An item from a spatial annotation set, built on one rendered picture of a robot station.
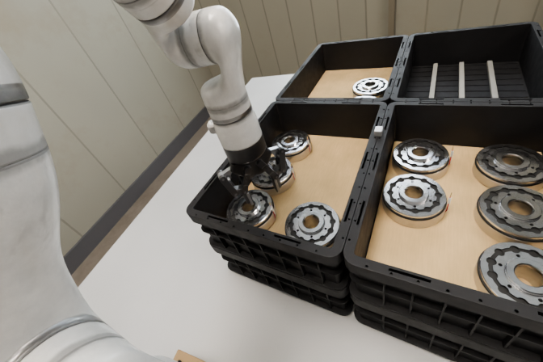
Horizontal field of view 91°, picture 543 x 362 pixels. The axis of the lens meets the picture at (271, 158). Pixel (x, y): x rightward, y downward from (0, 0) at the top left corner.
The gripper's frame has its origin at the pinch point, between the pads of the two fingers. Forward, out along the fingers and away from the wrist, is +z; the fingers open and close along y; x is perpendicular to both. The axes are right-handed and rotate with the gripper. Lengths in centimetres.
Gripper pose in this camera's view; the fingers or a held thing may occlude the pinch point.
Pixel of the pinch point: (263, 191)
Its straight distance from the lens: 56.3
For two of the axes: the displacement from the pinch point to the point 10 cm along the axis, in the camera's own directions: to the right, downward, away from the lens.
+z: 2.4, 7.5, 6.2
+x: -3.9, -5.1, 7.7
